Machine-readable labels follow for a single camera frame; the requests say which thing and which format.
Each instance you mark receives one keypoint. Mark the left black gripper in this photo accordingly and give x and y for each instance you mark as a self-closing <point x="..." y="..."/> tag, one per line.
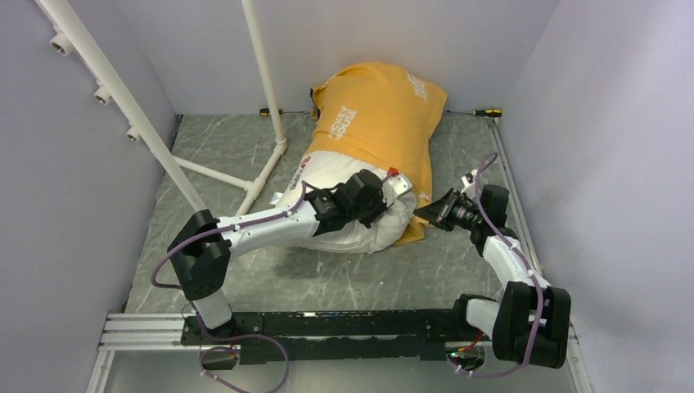
<point x="367" y="219"/>

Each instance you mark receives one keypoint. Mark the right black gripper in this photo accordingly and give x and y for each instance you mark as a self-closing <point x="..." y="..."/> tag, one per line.
<point x="439" y="212"/>

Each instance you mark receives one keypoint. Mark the white pillow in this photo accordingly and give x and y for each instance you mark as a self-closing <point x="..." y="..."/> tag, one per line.
<point x="324" y="169"/>

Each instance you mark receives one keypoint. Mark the yellow and blue pillowcase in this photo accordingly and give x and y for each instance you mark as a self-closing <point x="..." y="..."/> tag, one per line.
<point x="384" y="115"/>

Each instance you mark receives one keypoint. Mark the white pvc pipe rack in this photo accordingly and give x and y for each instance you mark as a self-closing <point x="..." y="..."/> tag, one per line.
<point x="124" y="82"/>

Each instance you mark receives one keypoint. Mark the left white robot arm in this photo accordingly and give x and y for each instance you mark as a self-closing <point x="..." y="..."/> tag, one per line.
<point x="203" y="250"/>

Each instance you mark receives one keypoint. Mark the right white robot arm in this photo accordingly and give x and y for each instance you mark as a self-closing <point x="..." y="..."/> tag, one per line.
<point x="530" y="323"/>

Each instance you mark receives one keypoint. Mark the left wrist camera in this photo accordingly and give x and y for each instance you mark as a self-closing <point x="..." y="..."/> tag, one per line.
<point x="395" y="186"/>

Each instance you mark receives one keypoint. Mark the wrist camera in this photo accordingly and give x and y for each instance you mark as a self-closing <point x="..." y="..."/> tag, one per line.
<point x="468" y="180"/>
<point x="395" y="186"/>

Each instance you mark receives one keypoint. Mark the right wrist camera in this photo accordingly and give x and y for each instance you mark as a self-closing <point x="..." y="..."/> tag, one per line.
<point x="468" y="180"/>

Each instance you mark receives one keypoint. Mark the right yellow handled screwdriver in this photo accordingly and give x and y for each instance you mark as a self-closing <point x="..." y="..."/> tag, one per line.
<point x="491" y="113"/>

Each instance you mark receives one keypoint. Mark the yellow handled screwdriver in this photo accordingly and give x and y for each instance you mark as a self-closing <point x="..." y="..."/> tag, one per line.
<point x="491" y="113"/>
<point x="267" y="112"/>

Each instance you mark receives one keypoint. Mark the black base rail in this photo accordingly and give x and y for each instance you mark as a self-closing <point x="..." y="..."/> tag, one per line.
<point x="260" y="337"/>

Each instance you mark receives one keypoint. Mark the left yellow handled screwdriver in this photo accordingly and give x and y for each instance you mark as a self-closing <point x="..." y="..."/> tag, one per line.
<point x="267" y="112"/>

